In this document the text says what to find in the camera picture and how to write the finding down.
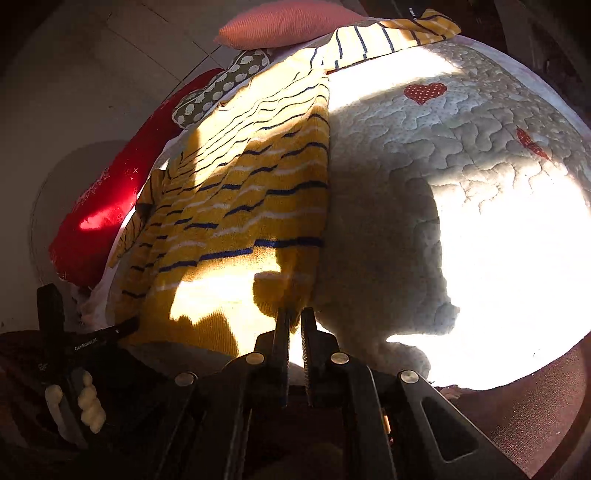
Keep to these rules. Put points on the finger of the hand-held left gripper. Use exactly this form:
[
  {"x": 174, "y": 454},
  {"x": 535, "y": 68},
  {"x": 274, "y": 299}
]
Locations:
[
  {"x": 121, "y": 330},
  {"x": 50, "y": 318}
]

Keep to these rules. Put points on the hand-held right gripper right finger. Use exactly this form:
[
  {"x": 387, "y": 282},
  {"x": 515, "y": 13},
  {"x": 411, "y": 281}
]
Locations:
[{"x": 308, "y": 355}]

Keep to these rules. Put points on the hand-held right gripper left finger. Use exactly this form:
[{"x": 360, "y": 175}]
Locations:
[{"x": 282, "y": 344}]

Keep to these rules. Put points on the yellow striped knit sweater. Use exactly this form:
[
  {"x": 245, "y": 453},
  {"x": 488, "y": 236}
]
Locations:
[{"x": 249, "y": 203}]

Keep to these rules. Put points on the person's left hand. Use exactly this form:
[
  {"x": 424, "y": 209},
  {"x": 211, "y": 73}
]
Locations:
[{"x": 90, "y": 406}]

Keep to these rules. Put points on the red pillow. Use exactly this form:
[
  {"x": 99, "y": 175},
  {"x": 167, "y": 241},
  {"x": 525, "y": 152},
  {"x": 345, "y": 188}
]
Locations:
[{"x": 111, "y": 203}]

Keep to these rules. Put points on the white quilted heart blanket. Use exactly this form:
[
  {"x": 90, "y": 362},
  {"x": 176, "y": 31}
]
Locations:
[{"x": 438, "y": 207}]

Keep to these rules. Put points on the grey dotted pillow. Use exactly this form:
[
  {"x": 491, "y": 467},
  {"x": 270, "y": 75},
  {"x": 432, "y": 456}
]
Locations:
[{"x": 217, "y": 87}]

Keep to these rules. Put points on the pink pillow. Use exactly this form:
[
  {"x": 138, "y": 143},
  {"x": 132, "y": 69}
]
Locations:
[{"x": 286, "y": 25}]

